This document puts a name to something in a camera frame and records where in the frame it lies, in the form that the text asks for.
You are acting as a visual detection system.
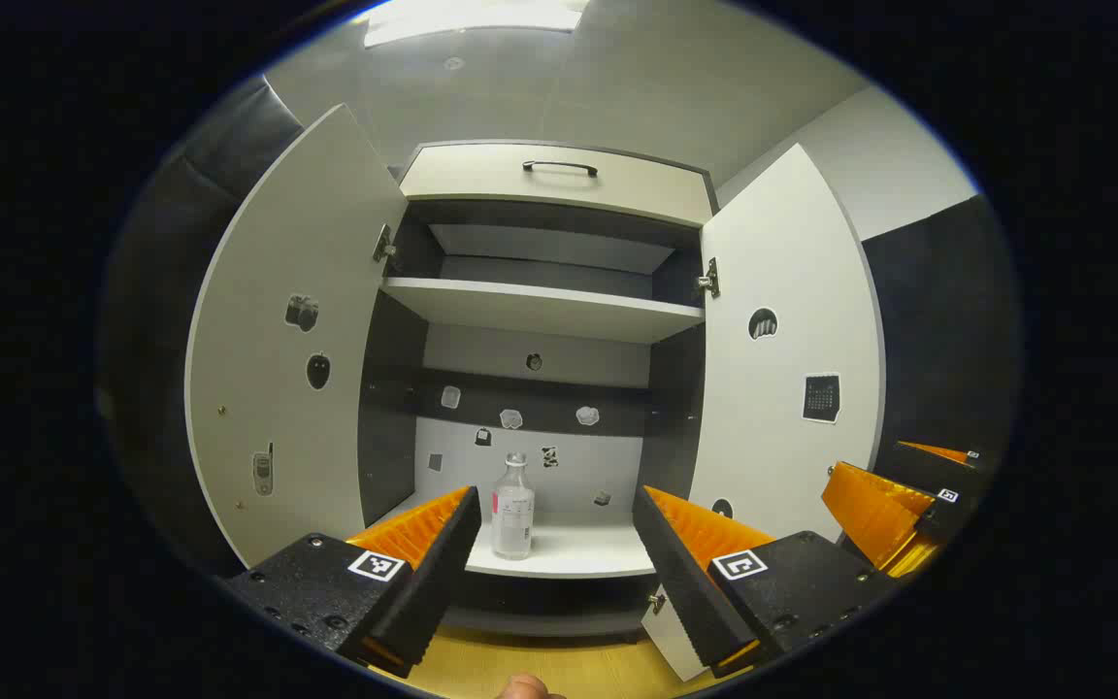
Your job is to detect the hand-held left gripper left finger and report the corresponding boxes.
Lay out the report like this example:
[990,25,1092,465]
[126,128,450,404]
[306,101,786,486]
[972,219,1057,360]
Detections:
[219,485,482,679]

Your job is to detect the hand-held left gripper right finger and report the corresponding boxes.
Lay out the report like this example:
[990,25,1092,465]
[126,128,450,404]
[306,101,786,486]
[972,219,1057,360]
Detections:
[632,485,900,681]

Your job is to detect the clear glass bottle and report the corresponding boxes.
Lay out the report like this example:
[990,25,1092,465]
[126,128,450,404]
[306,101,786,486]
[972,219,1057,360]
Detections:
[492,452,536,561]

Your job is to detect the cabinet door with cat sticker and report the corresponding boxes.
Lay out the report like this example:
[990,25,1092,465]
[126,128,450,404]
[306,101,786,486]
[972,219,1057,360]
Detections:
[641,144,885,681]

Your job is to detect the cabinet door with phone sticker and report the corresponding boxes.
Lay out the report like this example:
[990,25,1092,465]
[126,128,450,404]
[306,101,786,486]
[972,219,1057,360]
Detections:
[183,104,410,569]

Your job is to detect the white cabinet drawer front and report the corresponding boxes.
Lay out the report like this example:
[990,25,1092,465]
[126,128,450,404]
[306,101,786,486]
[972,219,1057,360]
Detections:
[399,144,715,229]

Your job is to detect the black backdrop cloth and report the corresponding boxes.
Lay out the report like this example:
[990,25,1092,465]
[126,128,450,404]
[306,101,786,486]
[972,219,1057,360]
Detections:
[98,78,1021,583]

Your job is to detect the ceiling light panel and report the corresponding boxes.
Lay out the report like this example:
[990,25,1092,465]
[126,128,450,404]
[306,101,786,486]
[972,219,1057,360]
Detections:
[363,0,589,50]

